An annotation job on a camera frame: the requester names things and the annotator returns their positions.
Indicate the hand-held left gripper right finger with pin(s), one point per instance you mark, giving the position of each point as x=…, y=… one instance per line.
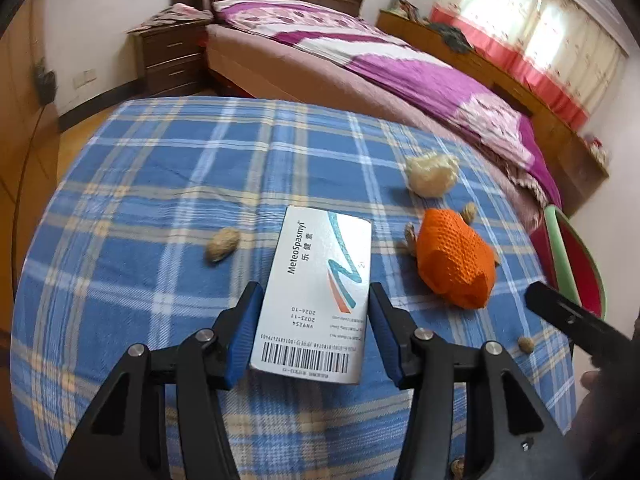
x=386, y=332

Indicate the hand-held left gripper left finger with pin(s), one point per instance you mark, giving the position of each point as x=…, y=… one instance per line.
x=245, y=332

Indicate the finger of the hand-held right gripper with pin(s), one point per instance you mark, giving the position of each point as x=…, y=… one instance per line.
x=565, y=312

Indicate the red green chair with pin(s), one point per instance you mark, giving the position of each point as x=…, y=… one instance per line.
x=585, y=270

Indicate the white medicine box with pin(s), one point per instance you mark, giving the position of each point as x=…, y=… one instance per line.
x=310, y=285

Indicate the person's right hand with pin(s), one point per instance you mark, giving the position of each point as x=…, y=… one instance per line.
x=592, y=379

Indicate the whole peanut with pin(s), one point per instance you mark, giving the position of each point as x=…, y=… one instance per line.
x=223, y=244
x=469, y=211
x=526, y=345
x=458, y=467

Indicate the broken peanut shell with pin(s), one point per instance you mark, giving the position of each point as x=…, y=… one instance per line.
x=411, y=237

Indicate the cream fluffy ball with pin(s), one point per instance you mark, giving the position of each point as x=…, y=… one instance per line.
x=431, y=174

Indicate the white and red ornaments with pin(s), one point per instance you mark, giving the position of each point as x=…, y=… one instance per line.
x=597, y=147

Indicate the blue plaid cloth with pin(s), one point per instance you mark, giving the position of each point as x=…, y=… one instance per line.
x=150, y=185

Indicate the long wooden cabinet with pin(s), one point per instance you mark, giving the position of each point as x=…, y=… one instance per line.
x=540, y=105

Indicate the bed with purple quilt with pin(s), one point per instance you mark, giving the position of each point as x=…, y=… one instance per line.
x=400, y=70

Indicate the pink bed mattress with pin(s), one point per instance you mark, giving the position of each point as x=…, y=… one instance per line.
x=280, y=70

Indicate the wooden nightstand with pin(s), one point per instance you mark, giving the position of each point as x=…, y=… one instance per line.
x=172, y=62

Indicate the pink and white curtain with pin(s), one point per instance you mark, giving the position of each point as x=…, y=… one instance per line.
x=530, y=20

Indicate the dark grey clothes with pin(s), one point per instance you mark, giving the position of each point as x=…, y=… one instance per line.
x=452, y=37

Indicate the wooden wardrobe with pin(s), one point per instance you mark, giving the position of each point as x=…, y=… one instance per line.
x=22, y=125

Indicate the row of books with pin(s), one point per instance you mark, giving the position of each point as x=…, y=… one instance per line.
x=406, y=7

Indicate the pink floral cloth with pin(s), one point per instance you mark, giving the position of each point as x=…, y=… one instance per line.
x=172, y=14

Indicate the white wall socket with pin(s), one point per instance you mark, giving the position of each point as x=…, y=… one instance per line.
x=84, y=78

